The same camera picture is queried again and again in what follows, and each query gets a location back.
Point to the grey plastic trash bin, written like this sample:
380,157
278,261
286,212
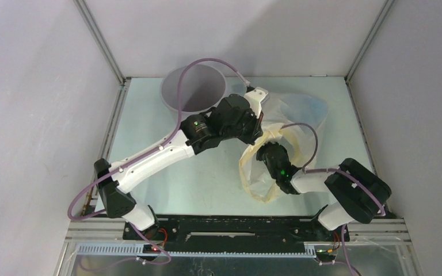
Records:
202,87

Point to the aluminium frame post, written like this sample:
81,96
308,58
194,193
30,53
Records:
371,35
99,38

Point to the left aluminium frame post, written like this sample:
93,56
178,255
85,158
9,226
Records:
99,38

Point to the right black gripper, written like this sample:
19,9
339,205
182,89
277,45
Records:
266,154

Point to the clear bag with yellow rim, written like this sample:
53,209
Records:
296,121

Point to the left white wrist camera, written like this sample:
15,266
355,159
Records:
256,98

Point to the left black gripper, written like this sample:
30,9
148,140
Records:
256,130

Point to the grey slotted cable duct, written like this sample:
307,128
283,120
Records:
109,249

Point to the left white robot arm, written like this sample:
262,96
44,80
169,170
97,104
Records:
118,179

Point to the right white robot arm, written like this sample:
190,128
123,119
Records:
360,195

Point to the right aluminium frame post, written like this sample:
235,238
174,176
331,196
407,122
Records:
371,35

